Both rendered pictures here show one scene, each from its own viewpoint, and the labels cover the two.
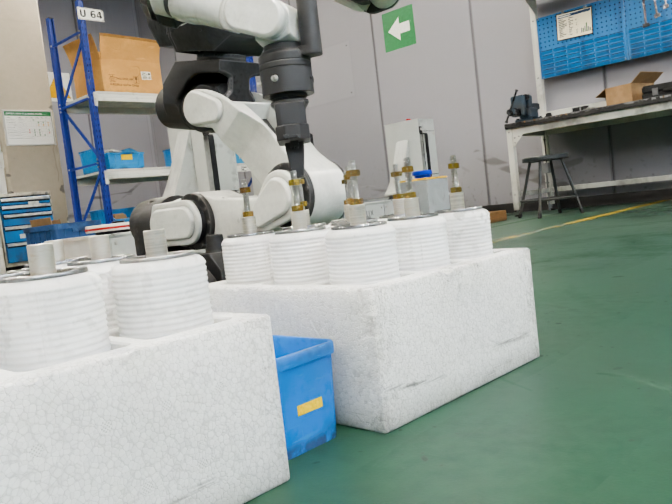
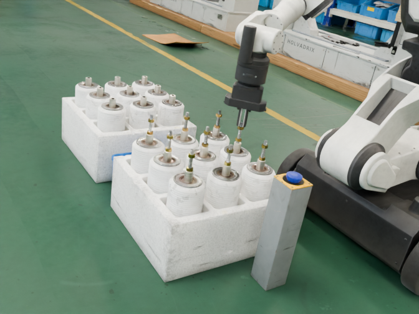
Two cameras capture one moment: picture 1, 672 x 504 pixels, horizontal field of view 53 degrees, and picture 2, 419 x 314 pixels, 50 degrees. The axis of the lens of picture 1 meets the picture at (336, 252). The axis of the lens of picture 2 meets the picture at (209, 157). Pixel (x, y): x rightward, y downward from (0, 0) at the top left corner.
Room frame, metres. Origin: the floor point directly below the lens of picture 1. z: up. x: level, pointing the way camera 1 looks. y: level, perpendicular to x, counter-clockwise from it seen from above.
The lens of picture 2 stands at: (1.28, -1.20, 0.80)
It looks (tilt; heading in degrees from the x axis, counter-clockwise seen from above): 25 degrees down; 99
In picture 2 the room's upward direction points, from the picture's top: 9 degrees clockwise
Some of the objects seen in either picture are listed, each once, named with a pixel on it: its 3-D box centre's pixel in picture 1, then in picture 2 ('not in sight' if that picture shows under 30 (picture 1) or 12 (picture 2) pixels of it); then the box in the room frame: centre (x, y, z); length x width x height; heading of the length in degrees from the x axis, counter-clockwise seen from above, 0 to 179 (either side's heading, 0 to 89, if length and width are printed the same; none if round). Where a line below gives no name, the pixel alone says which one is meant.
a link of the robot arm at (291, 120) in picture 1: (288, 106); (248, 86); (1.16, 0.05, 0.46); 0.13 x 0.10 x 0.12; 2
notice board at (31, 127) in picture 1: (29, 127); not in sight; (6.81, 2.89, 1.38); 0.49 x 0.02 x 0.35; 137
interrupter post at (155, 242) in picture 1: (155, 245); (112, 103); (0.69, 0.18, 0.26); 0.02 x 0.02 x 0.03
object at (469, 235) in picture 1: (464, 267); (183, 210); (1.07, -0.20, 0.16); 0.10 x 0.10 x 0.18
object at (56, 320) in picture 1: (58, 374); (98, 118); (0.61, 0.26, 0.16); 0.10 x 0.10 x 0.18
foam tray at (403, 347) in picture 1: (365, 322); (196, 202); (1.07, -0.03, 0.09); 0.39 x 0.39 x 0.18; 45
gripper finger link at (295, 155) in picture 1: (296, 159); (238, 114); (1.14, 0.05, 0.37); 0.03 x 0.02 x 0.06; 92
